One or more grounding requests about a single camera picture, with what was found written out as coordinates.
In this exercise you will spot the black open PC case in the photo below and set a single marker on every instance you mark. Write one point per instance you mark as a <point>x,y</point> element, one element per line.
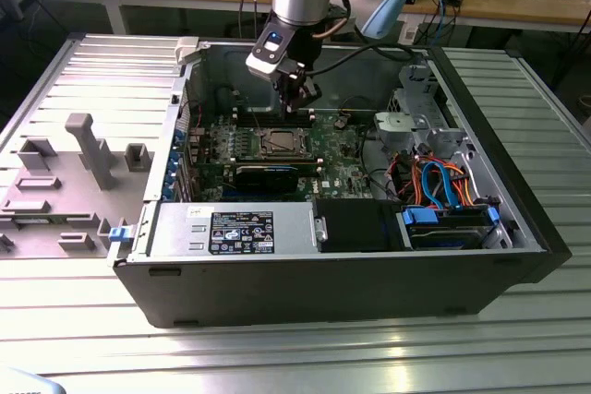
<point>323,288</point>

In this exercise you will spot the green motherboard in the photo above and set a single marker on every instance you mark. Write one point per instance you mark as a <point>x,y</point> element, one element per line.
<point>337,154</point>

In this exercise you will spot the blue case latch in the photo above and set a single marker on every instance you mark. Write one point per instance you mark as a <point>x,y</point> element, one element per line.
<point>120,233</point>

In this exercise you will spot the white label card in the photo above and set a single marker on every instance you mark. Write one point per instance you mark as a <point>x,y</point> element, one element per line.
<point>408,33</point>

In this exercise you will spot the grey case release latch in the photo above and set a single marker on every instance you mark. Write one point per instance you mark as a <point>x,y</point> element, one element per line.
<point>189,49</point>

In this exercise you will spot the CPU with silver lid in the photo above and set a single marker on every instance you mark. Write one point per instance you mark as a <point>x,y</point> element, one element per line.
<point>282,141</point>

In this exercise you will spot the silver power supply unit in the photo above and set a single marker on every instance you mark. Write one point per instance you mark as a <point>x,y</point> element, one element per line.
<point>184,228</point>

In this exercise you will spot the silver metal drive cage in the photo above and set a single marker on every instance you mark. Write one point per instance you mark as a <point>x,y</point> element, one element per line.
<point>415,126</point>

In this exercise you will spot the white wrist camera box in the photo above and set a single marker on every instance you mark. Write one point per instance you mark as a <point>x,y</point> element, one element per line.
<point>263,66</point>

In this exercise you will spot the white rounded object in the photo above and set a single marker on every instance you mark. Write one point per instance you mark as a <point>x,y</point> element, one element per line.
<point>23,382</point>

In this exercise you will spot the hard disk in blue carrier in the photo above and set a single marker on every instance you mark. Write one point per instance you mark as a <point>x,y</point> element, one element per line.
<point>443,237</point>

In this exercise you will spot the grey parts rack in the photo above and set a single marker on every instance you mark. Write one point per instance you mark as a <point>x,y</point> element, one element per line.
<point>60,209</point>

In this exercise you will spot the thin metal locking lever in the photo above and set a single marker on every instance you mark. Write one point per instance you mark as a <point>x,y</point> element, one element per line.
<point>256,113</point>

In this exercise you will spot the black RAM slot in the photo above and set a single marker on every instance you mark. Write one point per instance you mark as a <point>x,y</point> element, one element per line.
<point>258,111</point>
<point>258,125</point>
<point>258,120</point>
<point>258,115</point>

